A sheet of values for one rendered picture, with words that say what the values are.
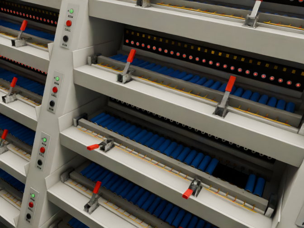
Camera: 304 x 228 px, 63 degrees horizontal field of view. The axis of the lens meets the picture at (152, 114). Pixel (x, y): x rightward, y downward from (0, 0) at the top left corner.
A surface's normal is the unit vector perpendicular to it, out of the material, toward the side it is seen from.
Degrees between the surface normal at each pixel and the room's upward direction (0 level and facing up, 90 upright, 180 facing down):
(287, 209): 90
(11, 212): 21
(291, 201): 90
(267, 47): 111
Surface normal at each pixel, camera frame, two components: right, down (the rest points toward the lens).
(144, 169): 0.10, -0.86
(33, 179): -0.44, 0.05
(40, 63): -0.51, 0.39
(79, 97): 0.86, 0.33
